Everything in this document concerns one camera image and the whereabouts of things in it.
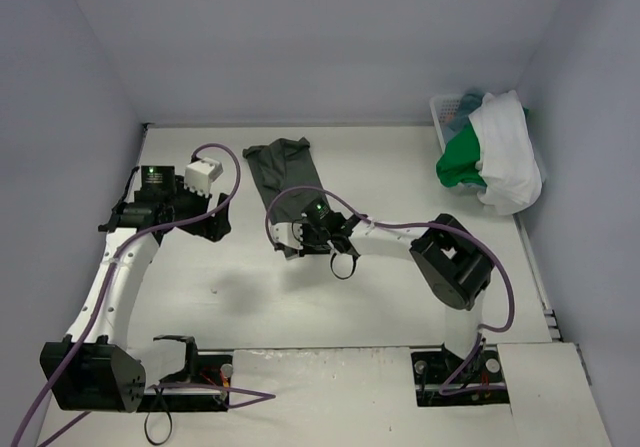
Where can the grey t shirt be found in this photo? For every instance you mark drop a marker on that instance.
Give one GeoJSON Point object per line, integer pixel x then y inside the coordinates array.
{"type": "Point", "coordinates": [286, 178]}

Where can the light blue garment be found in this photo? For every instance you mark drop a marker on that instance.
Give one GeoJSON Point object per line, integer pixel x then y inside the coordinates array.
{"type": "Point", "coordinates": [470, 101]}

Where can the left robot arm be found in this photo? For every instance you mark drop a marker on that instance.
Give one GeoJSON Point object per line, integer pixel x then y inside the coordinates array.
{"type": "Point", "coordinates": [93, 368]}

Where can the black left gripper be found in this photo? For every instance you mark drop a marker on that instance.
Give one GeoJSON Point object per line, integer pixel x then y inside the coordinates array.
{"type": "Point", "coordinates": [201, 215]}

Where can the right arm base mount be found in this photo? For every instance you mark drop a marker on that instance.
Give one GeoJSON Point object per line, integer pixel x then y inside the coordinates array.
{"type": "Point", "coordinates": [480, 383]}

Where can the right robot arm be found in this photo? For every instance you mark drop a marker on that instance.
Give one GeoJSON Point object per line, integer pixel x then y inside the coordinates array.
{"type": "Point", "coordinates": [456, 270]}

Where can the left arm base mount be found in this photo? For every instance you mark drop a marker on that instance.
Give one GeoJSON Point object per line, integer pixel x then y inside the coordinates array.
{"type": "Point", "coordinates": [183, 379]}

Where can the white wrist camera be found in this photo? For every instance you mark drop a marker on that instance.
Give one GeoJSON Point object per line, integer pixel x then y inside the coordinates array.
{"type": "Point", "coordinates": [288, 237]}
{"type": "Point", "coordinates": [200, 175]}

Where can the green t shirt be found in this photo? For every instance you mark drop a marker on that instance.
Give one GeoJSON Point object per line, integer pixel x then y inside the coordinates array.
{"type": "Point", "coordinates": [458, 163]}

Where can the white laundry basket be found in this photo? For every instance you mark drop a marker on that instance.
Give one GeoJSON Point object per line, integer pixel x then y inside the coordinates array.
{"type": "Point", "coordinates": [442, 109]}

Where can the white t shirt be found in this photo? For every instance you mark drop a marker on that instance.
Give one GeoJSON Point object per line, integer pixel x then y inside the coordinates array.
{"type": "Point", "coordinates": [507, 162]}

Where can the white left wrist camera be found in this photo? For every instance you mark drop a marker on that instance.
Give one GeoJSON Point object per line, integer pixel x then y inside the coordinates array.
{"type": "Point", "coordinates": [200, 175]}

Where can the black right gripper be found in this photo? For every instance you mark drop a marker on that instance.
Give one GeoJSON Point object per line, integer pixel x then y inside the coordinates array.
{"type": "Point", "coordinates": [304, 234]}

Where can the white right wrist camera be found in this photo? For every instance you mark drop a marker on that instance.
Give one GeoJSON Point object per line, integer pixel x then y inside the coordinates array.
{"type": "Point", "coordinates": [288, 237]}

